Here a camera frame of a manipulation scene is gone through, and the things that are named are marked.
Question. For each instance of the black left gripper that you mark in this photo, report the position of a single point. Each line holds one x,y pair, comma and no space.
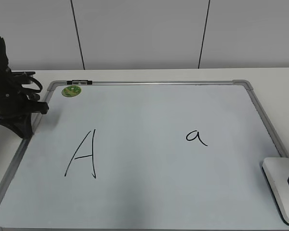
15,105

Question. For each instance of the white rectangular board eraser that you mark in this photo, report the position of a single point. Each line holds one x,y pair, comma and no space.
276,170

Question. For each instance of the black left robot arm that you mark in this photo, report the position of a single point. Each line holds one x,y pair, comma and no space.
34,88

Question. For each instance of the round green magnet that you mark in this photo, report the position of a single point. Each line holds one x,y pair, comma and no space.
71,91

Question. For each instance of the black and silver board clip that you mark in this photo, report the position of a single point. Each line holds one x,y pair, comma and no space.
79,82

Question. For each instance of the white board with grey frame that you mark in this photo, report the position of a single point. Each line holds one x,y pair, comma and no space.
149,156

